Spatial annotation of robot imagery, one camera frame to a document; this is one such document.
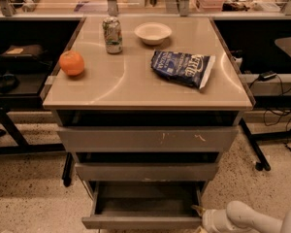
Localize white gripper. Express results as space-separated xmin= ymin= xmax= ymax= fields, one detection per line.
xmin=191 ymin=205 xmax=230 ymax=233

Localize grey bottom drawer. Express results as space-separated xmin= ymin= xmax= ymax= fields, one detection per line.
xmin=81 ymin=182 xmax=204 ymax=229

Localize grey drawer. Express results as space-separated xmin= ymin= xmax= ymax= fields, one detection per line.
xmin=76 ymin=163 xmax=217 ymax=182
xmin=58 ymin=126 xmax=238 ymax=152
xmin=81 ymin=182 xmax=204 ymax=229

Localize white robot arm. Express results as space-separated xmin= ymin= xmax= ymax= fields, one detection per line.
xmin=191 ymin=201 xmax=291 ymax=233

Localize grey top drawer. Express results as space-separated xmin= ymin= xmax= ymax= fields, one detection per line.
xmin=58 ymin=126 xmax=238 ymax=152

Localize grey middle drawer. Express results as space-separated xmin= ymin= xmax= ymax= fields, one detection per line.
xmin=76 ymin=163 xmax=217 ymax=182

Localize grey drawer cabinet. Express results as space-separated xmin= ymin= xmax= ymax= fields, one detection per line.
xmin=42 ymin=15 xmax=253 ymax=192

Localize black table leg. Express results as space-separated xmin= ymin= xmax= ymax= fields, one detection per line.
xmin=240 ymin=118 xmax=271 ymax=171

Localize blue chip bag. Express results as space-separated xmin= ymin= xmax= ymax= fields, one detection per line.
xmin=151 ymin=50 xmax=215 ymax=89

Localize black power adapter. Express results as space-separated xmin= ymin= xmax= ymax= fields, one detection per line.
xmin=258 ymin=71 xmax=276 ymax=82

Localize white bowl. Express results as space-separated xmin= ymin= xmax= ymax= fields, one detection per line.
xmin=134 ymin=22 xmax=172 ymax=46

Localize orange fruit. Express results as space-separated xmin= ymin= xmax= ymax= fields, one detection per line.
xmin=59 ymin=50 xmax=84 ymax=76

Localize green white soda can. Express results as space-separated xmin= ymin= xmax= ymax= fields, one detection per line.
xmin=102 ymin=17 xmax=122 ymax=53

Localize black bag on shelf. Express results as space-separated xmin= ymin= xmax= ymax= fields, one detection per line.
xmin=0 ymin=45 xmax=45 ymax=72

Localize black headphones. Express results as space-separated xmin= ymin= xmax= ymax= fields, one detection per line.
xmin=0 ymin=74 xmax=19 ymax=93

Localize black floor cable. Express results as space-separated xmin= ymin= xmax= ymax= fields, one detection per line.
xmin=77 ymin=175 xmax=93 ymax=199

